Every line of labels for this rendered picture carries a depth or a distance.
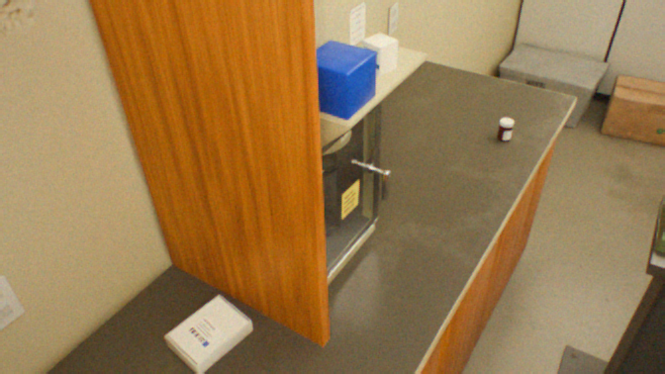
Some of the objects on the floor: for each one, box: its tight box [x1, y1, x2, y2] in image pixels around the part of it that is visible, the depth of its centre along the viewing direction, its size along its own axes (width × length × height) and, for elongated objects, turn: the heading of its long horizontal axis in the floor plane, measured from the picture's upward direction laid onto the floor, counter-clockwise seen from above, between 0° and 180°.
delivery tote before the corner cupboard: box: [499, 45, 610, 129], centre depth 370 cm, size 61×44×33 cm
